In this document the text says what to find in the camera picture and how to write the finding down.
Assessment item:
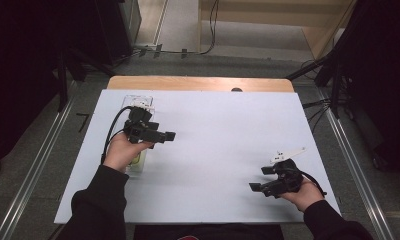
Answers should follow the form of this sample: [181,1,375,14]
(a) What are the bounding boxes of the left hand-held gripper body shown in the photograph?
[122,105,166,145]

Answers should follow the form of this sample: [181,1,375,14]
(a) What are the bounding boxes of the black hanging cables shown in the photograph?
[199,0,221,56]

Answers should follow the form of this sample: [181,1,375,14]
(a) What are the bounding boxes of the clear plastic ball tube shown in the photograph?
[122,94,155,175]

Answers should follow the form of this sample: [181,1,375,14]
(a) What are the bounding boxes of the right hand-held gripper black cable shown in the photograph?
[299,169,328,198]

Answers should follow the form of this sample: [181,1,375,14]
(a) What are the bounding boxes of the aluminium floor rail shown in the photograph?
[0,79,80,240]
[316,87,396,240]

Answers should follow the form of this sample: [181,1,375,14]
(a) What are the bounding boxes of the bundle of black cables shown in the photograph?
[301,98,333,132]

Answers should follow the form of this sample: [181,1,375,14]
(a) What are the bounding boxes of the black metal stand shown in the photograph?
[285,49,356,120]
[52,46,117,113]

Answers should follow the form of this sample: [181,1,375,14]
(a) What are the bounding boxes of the hand-held gripper black cable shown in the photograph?
[100,105,135,165]
[299,169,328,198]

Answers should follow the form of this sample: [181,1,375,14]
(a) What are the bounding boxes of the left hand-held gripper black cable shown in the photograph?
[100,105,135,165]

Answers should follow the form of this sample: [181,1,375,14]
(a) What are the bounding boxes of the yellow tennis ball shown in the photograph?
[130,152,145,167]

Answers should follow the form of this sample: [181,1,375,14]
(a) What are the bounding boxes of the person's dark shirt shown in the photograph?
[133,223,285,240]

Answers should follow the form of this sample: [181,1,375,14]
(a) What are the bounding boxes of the person's left hand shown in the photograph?
[102,132,156,175]

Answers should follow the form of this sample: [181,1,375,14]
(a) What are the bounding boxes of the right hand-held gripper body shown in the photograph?
[260,146,307,199]

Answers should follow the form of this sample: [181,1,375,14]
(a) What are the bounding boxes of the dark cabinet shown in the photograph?
[93,0,143,66]

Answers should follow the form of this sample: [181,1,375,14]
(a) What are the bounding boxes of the wooden table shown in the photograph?
[106,75,295,94]

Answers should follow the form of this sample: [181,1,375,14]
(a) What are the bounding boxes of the person's right hand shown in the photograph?
[280,177,325,213]

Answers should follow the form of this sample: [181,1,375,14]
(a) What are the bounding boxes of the light wooden shelf unit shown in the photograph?
[197,0,358,60]

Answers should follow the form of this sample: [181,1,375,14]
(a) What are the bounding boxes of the white board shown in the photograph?
[53,88,342,225]

